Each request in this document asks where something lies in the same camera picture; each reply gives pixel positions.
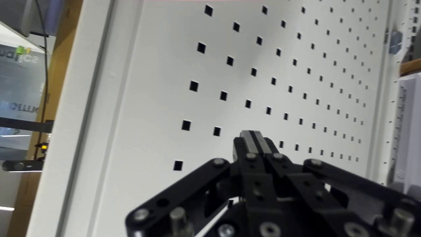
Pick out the grey printed board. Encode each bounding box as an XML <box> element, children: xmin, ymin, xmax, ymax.
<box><xmin>0</xmin><ymin>21</ymin><xmax>48</xmax><ymax>129</ymax></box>

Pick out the pegboard-backed grey locker door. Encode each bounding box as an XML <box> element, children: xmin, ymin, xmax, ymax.
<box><xmin>25</xmin><ymin>0</ymin><xmax>409</xmax><ymax>237</ymax></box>

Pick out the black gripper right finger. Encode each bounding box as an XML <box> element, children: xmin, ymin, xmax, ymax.
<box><xmin>253</xmin><ymin>130</ymin><xmax>421</xmax><ymax>237</ymax></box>

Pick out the black hanging cable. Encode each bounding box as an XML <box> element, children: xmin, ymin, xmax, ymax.
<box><xmin>34</xmin><ymin>0</ymin><xmax>50</xmax><ymax>124</ymax></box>

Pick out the brown wooden panel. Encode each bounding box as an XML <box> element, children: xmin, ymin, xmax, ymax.
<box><xmin>5</xmin><ymin>0</ymin><xmax>84</xmax><ymax>237</ymax></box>

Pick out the locker shelf board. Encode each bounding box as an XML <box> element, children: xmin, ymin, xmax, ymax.
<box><xmin>399</xmin><ymin>58</ymin><xmax>421</xmax><ymax>76</ymax></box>

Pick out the black horizontal bar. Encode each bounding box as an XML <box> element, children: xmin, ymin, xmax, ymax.
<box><xmin>0</xmin><ymin>116</ymin><xmax>55</xmax><ymax>136</ymax></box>
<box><xmin>1</xmin><ymin>157</ymin><xmax>45</xmax><ymax>174</ymax></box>

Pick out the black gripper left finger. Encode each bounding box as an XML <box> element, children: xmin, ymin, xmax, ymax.
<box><xmin>125</xmin><ymin>130</ymin><xmax>270</xmax><ymax>237</ymax></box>

